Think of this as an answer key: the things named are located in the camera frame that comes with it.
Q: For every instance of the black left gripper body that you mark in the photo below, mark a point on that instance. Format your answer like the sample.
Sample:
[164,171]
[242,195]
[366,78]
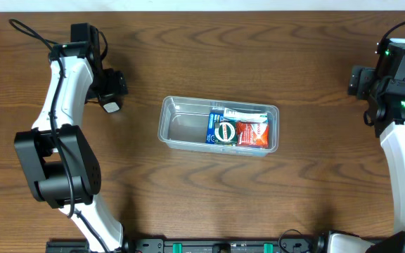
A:
[110,80]

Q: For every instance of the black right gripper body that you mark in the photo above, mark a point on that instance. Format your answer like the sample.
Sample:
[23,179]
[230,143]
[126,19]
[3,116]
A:
[365,77]

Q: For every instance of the dark syrup bottle white cap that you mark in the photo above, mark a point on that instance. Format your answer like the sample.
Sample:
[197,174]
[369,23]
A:
[111,105]

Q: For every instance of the blue KoolFever box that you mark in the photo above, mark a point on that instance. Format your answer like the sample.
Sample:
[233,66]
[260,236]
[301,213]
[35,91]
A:
[215,116]

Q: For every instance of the green Zam-Buk box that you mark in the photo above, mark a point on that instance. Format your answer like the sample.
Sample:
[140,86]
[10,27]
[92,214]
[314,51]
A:
[225,133]

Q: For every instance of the red Panadol ActiFast box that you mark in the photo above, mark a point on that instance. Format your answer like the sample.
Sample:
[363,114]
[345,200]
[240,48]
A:
[252,134]

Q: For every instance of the white green medicine box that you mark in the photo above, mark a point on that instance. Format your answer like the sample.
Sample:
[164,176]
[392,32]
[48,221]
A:
[253,117]

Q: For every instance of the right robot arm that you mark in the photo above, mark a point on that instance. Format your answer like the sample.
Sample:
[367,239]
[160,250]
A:
[383,88]

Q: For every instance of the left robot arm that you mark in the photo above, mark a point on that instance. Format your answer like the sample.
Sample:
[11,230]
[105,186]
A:
[59,165]

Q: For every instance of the clear plastic container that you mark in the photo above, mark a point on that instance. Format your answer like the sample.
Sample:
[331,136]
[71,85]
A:
[184,122]

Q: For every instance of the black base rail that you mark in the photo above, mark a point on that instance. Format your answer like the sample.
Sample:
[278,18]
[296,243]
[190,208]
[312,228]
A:
[288,243]

